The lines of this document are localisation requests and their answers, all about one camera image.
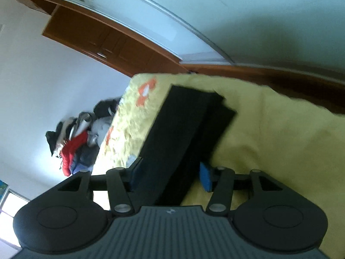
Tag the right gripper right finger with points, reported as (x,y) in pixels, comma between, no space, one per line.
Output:
(263,211)

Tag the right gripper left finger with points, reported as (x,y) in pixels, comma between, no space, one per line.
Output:
(77,211)

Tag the black pants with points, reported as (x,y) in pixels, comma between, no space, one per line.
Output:
(185,133)

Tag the red jacket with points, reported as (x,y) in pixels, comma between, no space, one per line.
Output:
(68,151)

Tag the pile of clothes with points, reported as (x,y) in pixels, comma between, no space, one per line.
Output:
(97,123)

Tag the yellow floral bed quilt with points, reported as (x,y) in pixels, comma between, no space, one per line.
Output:
(296,142)

